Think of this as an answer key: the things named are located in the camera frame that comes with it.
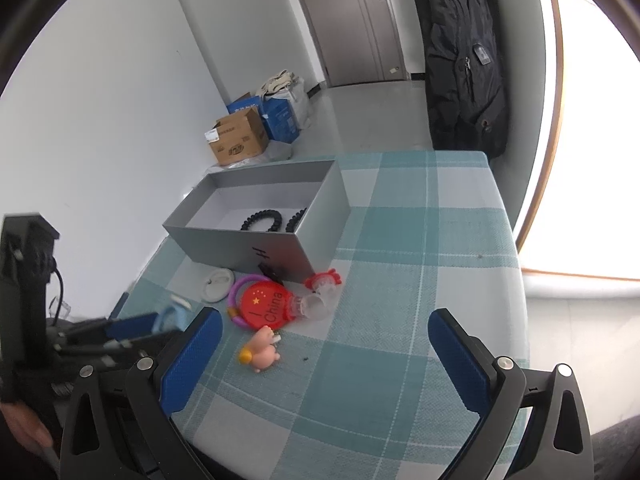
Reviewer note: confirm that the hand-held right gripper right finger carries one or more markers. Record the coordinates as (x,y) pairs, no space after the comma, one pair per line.
(460,360)

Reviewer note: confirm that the white cloth bag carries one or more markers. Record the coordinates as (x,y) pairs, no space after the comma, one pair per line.
(280,82)

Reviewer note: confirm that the red round badge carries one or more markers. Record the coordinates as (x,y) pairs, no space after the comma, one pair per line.
(260,305)

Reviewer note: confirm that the white round disc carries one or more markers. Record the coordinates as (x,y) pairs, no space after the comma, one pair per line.
(212,287)

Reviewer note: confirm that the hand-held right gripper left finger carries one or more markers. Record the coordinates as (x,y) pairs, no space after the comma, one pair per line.
(192,360)

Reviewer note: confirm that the person's grey trouser leg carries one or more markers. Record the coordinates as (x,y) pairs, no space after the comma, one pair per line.
(617,455)

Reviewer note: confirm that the brown cardboard box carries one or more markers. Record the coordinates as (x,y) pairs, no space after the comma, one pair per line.
(240,140)

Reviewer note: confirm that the grey cardboard box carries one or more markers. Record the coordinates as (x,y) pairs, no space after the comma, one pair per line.
(280,250)

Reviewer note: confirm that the teal checked tablecloth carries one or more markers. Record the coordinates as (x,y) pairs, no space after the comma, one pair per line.
(400,260)

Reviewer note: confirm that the blue cardboard box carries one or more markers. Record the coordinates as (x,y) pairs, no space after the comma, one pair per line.
(280,117)

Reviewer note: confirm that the red crab clear toy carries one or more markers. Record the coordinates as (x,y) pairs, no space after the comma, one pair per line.
(325,280)

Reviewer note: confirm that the black jacket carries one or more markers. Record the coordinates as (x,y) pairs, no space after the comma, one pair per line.
(460,60)

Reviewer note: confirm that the grey door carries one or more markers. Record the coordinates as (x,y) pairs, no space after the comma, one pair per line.
(345,20)

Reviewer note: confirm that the arched wood-framed window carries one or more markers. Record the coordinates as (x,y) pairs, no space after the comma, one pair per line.
(600,160)

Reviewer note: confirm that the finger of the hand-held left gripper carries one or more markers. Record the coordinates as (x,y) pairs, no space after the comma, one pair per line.
(135,346)
(132,326)

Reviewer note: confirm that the person's left hand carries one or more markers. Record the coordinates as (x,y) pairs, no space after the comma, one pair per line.
(25,425)

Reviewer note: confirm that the black hair clip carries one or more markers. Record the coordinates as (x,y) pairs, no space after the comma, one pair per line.
(270,272)

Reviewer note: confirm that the pink pig toy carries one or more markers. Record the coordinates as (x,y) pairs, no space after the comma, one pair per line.
(262,350)

